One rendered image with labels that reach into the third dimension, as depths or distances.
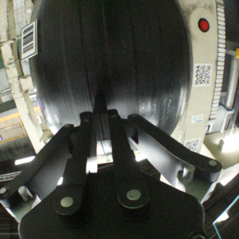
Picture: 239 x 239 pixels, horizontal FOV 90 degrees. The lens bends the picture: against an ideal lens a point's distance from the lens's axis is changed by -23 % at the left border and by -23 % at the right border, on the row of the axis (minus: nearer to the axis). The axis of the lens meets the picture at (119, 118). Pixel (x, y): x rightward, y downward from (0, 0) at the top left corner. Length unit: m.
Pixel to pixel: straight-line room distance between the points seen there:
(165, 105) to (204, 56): 0.29
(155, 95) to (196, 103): 0.32
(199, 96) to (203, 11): 0.28
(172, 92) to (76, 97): 0.14
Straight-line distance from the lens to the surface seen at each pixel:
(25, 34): 0.27
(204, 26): 0.50
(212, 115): 0.63
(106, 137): 0.16
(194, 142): 0.64
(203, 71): 0.51
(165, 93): 0.24
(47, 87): 0.23
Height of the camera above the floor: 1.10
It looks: 30 degrees up
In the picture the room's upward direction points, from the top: 174 degrees clockwise
